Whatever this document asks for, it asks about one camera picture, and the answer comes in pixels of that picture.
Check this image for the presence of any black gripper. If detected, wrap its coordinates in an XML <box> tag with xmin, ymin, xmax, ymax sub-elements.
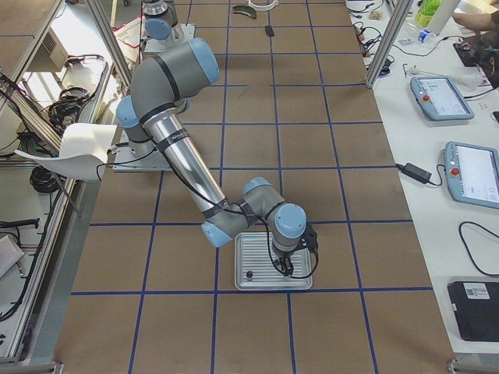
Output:
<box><xmin>273</xmin><ymin>252</ymin><xmax>294</xmax><ymax>277</ymax></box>

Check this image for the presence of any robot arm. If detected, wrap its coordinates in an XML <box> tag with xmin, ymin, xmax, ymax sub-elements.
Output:
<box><xmin>142</xmin><ymin>0</ymin><xmax>184</xmax><ymax>45</ymax></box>
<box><xmin>119</xmin><ymin>37</ymin><xmax>318</xmax><ymax>277</ymax></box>

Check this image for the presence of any ribbed metal tray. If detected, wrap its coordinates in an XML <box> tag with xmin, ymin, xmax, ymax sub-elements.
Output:
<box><xmin>235</xmin><ymin>231</ymin><xmax>313</xmax><ymax>291</ymax></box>

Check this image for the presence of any black power adapter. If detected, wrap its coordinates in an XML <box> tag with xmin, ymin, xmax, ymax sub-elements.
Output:
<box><xmin>395</xmin><ymin>163</ymin><xmax>431</xmax><ymax>184</ymax></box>

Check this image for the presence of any black box with label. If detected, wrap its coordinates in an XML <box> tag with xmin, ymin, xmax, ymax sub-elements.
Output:
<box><xmin>448</xmin><ymin>281</ymin><xmax>498</xmax><ymax>343</ymax></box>

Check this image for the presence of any near teach pendant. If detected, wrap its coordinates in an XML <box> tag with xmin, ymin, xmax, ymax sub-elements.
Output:
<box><xmin>443</xmin><ymin>142</ymin><xmax>498</xmax><ymax>209</ymax></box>

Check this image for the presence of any teach pendant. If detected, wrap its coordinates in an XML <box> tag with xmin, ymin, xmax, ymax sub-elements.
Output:
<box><xmin>410</xmin><ymin>76</ymin><xmax>475</xmax><ymax>122</ymax></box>
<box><xmin>443</xmin><ymin>142</ymin><xmax>498</xmax><ymax>209</ymax></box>

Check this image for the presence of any far teach pendant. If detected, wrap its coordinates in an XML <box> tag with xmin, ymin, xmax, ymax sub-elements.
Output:
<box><xmin>410</xmin><ymin>76</ymin><xmax>475</xmax><ymax>122</ymax></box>

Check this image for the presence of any white curved sheet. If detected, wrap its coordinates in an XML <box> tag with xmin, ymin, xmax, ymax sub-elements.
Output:
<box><xmin>15</xmin><ymin>123</ymin><xmax>117</xmax><ymax>181</ymax></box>

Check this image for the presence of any black brake pad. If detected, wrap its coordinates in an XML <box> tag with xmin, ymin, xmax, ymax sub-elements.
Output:
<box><xmin>264</xmin><ymin>25</ymin><xmax>274</xmax><ymax>37</ymax></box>

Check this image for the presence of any green brake shoe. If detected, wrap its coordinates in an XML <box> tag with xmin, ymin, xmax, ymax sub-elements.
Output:
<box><xmin>232</xmin><ymin>5</ymin><xmax>257</xmax><ymax>19</ymax></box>

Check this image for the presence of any white curved plastic part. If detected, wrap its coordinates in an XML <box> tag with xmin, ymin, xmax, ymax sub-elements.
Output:
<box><xmin>248</xmin><ymin>0</ymin><xmax>279</xmax><ymax>12</ymax></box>

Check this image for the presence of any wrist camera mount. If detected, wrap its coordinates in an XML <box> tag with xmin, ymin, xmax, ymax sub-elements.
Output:
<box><xmin>302</xmin><ymin>224</ymin><xmax>319</xmax><ymax>254</ymax></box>

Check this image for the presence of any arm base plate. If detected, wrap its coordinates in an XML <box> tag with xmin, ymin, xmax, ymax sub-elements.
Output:
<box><xmin>112</xmin><ymin>131</ymin><xmax>171</xmax><ymax>172</ymax></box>
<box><xmin>143</xmin><ymin>21</ymin><xmax>196</xmax><ymax>55</ymax></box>

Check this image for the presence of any aluminium frame post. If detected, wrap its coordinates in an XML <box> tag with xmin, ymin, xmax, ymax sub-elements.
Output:
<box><xmin>365</xmin><ymin>0</ymin><xmax>412</xmax><ymax>89</ymax></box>

